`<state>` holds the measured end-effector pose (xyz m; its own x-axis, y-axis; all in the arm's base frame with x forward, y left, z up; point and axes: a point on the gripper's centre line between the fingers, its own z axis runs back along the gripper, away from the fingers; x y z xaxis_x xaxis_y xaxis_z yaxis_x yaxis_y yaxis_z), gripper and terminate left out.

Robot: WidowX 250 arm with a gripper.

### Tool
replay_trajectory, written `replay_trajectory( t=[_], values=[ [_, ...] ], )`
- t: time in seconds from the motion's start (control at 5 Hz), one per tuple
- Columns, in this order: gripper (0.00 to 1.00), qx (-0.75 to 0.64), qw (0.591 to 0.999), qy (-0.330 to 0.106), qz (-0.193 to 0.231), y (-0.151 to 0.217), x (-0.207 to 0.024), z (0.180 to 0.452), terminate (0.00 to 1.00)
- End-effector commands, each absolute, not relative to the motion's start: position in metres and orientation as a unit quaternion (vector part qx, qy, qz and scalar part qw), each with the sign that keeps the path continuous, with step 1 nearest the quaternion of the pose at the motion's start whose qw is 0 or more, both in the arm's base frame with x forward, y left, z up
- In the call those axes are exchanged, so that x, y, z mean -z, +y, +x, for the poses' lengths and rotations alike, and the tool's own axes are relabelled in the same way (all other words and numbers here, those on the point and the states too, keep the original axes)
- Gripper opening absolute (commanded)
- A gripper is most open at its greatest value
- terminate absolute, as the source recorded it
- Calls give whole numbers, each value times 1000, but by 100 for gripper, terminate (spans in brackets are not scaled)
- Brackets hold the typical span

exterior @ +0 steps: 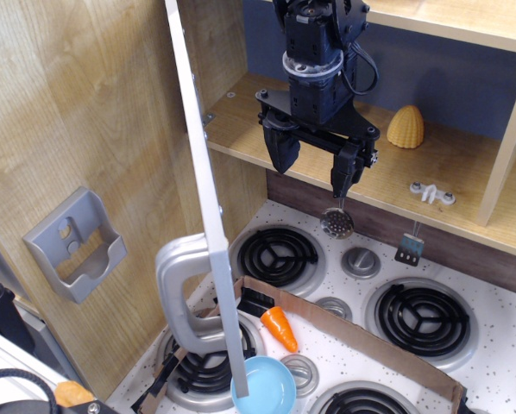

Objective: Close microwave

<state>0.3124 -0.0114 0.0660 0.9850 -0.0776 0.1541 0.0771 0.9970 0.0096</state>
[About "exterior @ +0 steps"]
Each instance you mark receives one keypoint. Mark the yellow toy corn cob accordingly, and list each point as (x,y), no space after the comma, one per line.
(406,129)

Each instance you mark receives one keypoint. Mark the white plastic door latch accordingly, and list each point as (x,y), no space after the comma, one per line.
(430,193)

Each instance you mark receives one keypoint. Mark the silver aluminium rail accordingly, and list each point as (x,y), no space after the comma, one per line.
(12,356)

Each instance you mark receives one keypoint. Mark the grey toy spatula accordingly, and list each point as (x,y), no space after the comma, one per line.
(411,247)

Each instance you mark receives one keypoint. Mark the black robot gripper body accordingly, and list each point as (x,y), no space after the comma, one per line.
(319,106)

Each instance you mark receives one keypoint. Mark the orange toy carrot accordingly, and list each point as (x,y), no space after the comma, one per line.
(276,322)

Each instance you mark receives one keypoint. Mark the grey toy microwave door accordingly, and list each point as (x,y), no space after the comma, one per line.
(208,252)

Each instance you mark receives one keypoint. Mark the black camera mount equipment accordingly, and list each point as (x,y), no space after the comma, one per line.
(12,326)

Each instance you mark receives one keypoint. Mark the middle grey stove knob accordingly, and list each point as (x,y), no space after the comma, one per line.
(336,306)

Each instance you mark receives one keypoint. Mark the silver toy slotted spoon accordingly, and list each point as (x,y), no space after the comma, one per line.
(336,222)

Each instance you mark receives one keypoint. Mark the brown cardboard barrier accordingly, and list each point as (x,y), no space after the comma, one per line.
(341,350)

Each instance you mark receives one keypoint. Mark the back left stove burner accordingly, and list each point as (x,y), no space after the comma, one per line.
(283,256)

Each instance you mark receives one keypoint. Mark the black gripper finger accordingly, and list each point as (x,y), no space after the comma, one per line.
(283,148)
(347,169)

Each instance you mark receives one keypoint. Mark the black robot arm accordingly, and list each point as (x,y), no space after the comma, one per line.
(314,30)

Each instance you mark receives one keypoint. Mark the orange toy food piece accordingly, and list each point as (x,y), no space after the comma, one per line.
(70,393)

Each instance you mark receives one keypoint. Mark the front left stove burner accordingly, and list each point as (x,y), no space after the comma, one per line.
(201,382)

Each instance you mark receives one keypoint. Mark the back right stove burner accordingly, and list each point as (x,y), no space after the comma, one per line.
(425,318)

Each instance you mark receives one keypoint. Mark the grey wall phone holder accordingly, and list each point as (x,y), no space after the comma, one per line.
(62,233)

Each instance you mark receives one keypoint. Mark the light blue bowl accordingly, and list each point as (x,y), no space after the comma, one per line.
(272,389)

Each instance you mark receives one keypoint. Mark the stove burner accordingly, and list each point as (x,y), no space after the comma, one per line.
(361,396)
(425,318)
(201,382)
(283,256)

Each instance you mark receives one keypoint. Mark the lower grey stove knob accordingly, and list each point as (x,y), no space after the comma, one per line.
(304,372)

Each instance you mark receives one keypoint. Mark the front right stove burner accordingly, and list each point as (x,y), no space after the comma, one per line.
(361,396)

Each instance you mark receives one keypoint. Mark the grey stove knob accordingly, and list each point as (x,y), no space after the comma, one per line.
(304,372)
(336,306)
(361,263)

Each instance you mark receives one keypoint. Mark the upper grey stove knob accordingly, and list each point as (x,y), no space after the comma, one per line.
(361,263)

